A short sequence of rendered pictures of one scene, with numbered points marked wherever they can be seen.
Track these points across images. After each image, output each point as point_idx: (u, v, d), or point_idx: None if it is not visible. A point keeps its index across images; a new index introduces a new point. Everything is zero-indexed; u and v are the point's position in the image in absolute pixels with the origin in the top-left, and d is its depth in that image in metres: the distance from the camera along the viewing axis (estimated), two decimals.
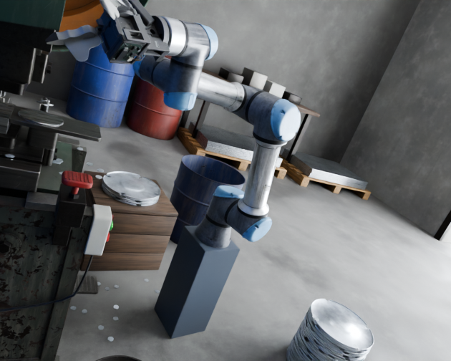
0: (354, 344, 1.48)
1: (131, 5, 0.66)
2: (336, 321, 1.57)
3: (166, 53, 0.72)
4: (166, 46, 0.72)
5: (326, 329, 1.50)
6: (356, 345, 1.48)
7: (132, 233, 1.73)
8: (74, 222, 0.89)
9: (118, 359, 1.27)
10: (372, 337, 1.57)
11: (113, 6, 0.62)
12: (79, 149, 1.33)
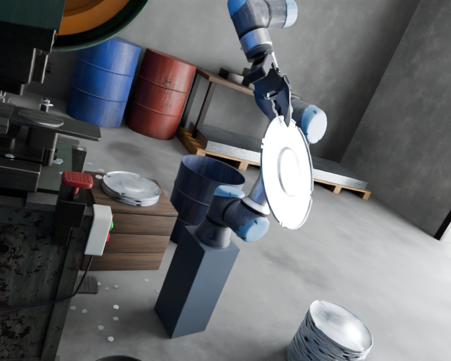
0: (267, 148, 0.84)
1: (284, 77, 0.90)
2: (292, 160, 0.94)
3: None
4: (270, 53, 0.96)
5: (284, 125, 0.93)
6: (265, 150, 0.84)
7: (132, 233, 1.73)
8: (74, 222, 0.89)
9: (118, 359, 1.27)
10: (271, 210, 0.83)
11: None
12: (79, 149, 1.33)
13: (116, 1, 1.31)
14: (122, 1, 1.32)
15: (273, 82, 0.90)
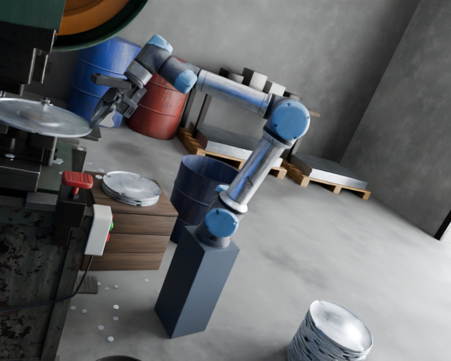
0: (44, 107, 1.19)
1: (115, 102, 1.12)
2: (53, 118, 1.10)
3: (145, 90, 1.19)
4: (144, 89, 1.18)
5: (78, 120, 1.19)
6: (42, 106, 1.19)
7: (132, 233, 1.73)
8: (74, 222, 0.89)
9: (118, 359, 1.27)
10: None
11: (109, 114, 1.15)
12: (79, 149, 1.33)
13: None
14: None
15: (110, 97, 1.13)
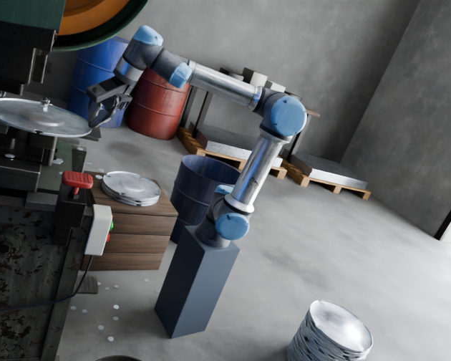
0: None
1: (115, 108, 1.11)
2: (41, 112, 1.11)
3: None
4: (135, 81, 1.13)
5: (23, 103, 1.15)
6: None
7: (132, 233, 1.73)
8: (74, 222, 0.89)
9: (118, 359, 1.27)
10: (14, 126, 0.95)
11: None
12: (79, 149, 1.33)
13: (104, 11, 1.31)
14: (109, 13, 1.32)
15: (107, 102, 1.10)
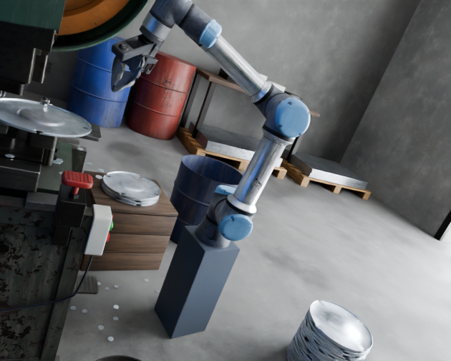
0: None
1: (141, 69, 1.05)
2: (29, 113, 1.07)
3: (162, 40, 1.08)
4: (162, 41, 1.07)
5: None
6: None
7: (132, 233, 1.73)
8: (74, 222, 0.89)
9: (118, 359, 1.27)
10: (87, 133, 1.10)
11: None
12: (79, 149, 1.33)
13: None
14: None
15: (133, 62, 1.04)
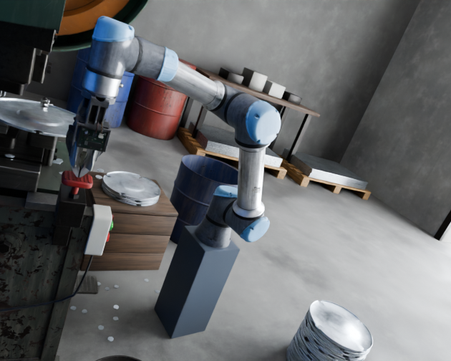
0: None
1: (68, 125, 0.81)
2: (41, 119, 1.06)
3: (94, 101, 0.74)
4: (90, 98, 0.75)
5: (61, 133, 1.03)
6: None
7: (132, 233, 1.73)
8: (74, 222, 0.89)
9: (118, 359, 1.27)
10: (62, 110, 1.22)
11: (75, 148, 0.82)
12: None
13: None
14: None
15: None
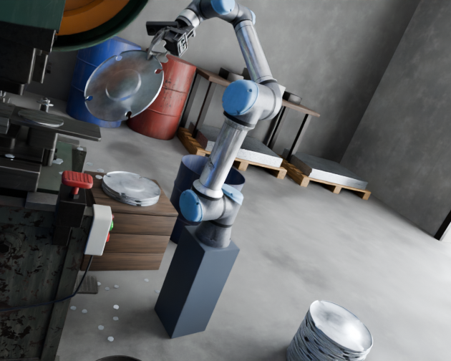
0: None
1: (162, 29, 1.24)
2: (124, 90, 1.20)
3: (194, 29, 1.29)
4: (191, 26, 1.29)
5: (144, 102, 1.17)
6: None
7: (132, 233, 1.73)
8: (74, 222, 0.89)
9: (118, 359, 1.27)
10: (133, 51, 1.27)
11: (160, 43, 1.24)
12: (79, 149, 1.33)
13: None
14: None
15: None
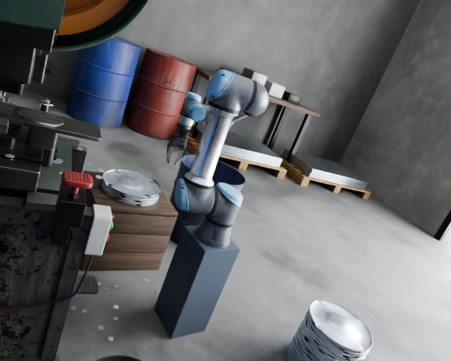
0: None
1: (187, 145, 1.78)
2: (127, 183, 1.80)
3: None
4: None
5: (120, 190, 1.71)
6: None
7: (132, 233, 1.73)
8: (74, 222, 0.89)
9: (118, 359, 1.27)
10: (158, 186, 1.90)
11: None
12: (79, 149, 1.33)
13: None
14: None
15: None
